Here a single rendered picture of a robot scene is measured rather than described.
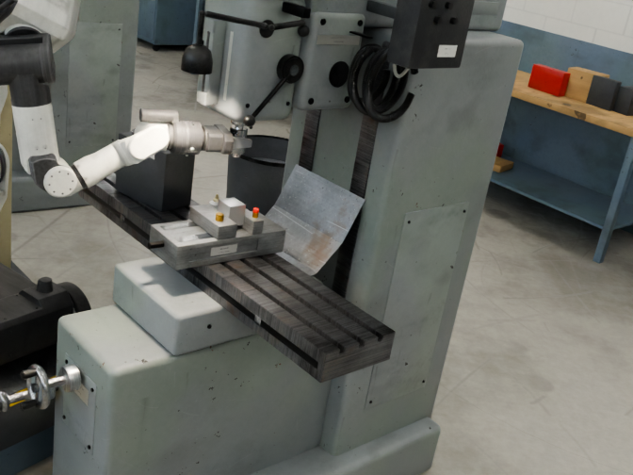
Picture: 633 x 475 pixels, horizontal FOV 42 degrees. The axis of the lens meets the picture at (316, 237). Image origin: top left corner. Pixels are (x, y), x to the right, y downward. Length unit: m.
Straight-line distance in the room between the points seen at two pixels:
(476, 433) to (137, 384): 1.67
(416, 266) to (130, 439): 1.00
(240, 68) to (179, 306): 0.63
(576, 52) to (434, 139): 4.07
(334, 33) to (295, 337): 0.79
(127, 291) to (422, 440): 1.22
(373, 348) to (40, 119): 0.95
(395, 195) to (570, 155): 4.17
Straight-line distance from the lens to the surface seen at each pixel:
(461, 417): 3.48
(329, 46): 2.16
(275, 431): 2.59
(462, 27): 2.13
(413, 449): 2.95
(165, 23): 9.50
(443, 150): 2.45
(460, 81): 2.41
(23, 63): 1.99
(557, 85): 5.80
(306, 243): 2.44
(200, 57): 1.92
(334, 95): 2.22
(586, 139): 6.37
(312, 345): 1.90
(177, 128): 2.12
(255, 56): 2.04
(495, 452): 3.34
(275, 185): 4.10
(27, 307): 2.63
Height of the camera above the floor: 1.86
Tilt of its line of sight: 22 degrees down
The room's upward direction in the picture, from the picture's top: 10 degrees clockwise
